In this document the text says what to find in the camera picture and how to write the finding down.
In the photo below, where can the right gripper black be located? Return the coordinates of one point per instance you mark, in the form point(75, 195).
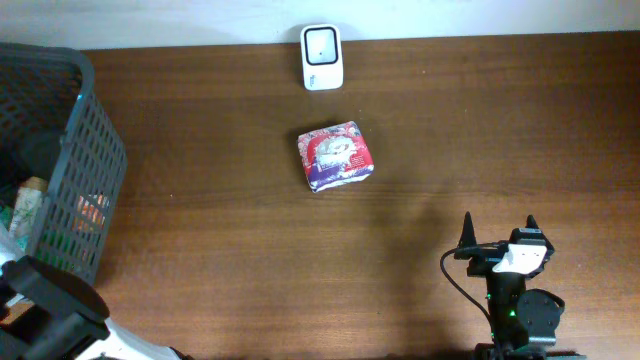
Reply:
point(482, 266)

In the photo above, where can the red purple tissue pack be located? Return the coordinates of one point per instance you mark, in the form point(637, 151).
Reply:
point(334, 156)

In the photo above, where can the orange tissue pack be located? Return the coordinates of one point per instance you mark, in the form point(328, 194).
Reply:
point(92, 213)

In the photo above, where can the white green tube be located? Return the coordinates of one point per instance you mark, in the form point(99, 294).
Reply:
point(28, 202)

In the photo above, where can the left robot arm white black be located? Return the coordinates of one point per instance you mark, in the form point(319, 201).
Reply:
point(47, 313)

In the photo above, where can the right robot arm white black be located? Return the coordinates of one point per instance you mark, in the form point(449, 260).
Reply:
point(522, 321)

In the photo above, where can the grey plastic mesh basket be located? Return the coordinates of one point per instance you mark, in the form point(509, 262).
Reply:
point(54, 127)

